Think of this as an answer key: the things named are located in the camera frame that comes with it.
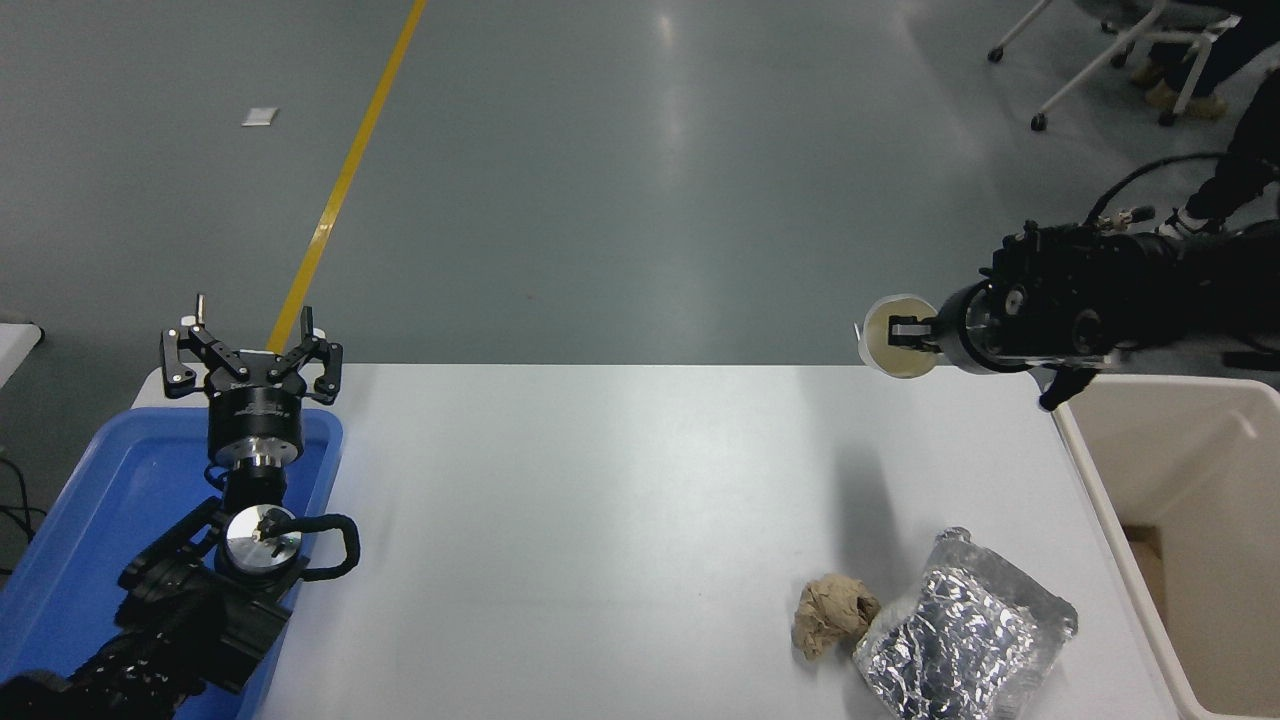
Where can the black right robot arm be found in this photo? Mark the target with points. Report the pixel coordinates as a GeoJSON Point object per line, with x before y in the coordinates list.
{"type": "Point", "coordinates": [1100, 300]}

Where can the white chair leg with caster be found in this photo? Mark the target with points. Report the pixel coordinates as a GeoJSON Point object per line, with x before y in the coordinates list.
{"type": "Point", "coordinates": [1015, 30]}

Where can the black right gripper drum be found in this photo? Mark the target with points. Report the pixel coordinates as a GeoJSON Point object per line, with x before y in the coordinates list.
{"type": "Point", "coordinates": [958, 330]}

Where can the person standing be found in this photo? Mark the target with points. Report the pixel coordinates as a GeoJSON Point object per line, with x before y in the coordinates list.
{"type": "Point", "coordinates": [1250, 150]}

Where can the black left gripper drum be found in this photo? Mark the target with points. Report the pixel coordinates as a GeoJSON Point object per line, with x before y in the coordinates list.
{"type": "Point", "coordinates": [255, 420]}

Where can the person seated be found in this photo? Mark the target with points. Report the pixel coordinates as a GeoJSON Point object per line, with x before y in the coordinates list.
{"type": "Point", "coordinates": [1225, 50]}

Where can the crumpled silver foil tray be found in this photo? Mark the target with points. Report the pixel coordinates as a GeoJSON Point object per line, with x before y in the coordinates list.
{"type": "Point", "coordinates": [960, 640]}

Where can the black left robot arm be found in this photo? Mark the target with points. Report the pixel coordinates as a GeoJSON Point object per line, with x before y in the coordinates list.
{"type": "Point", "coordinates": [190, 620]}

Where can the crumpled tan paper ball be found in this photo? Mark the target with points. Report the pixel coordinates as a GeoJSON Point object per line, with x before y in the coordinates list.
{"type": "Point", "coordinates": [830, 615]}

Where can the white paper cup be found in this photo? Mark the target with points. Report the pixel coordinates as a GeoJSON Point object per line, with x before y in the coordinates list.
{"type": "Point", "coordinates": [900, 365]}

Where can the white side table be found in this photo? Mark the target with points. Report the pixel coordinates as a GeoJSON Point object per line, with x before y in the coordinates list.
{"type": "Point", "coordinates": [15, 350]}

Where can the blue plastic tray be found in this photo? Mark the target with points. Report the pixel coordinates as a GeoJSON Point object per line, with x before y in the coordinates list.
{"type": "Point", "coordinates": [90, 520]}

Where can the white frame chair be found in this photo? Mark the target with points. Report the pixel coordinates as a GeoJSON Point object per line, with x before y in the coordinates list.
{"type": "Point", "coordinates": [1110, 55]}

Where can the large pale plastic bin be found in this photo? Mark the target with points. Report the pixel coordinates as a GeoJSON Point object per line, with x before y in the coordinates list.
{"type": "Point", "coordinates": [1210, 480]}

